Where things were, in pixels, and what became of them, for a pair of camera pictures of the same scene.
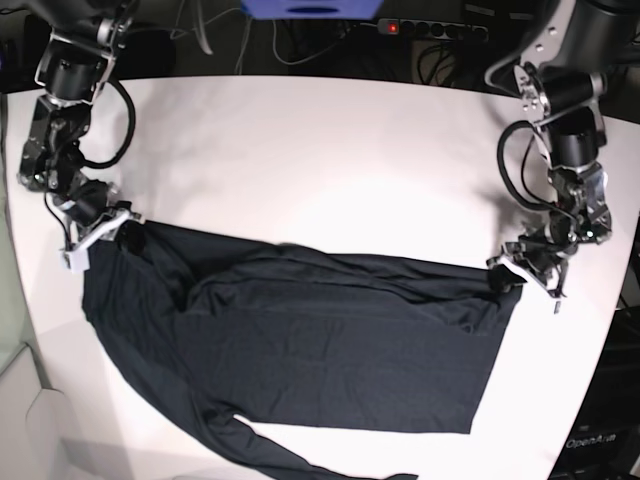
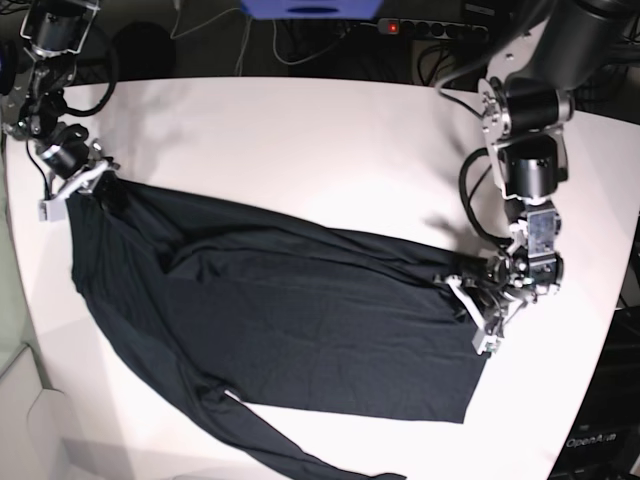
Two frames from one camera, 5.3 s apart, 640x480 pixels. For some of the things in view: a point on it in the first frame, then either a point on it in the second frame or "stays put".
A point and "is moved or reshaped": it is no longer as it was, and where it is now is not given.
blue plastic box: [310, 9] stays put
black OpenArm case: [605, 442] stays put
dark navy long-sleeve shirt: [229, 328] is moved or reshaped
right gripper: [95, 220] to [79, 165]
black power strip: [390, 26] stays put
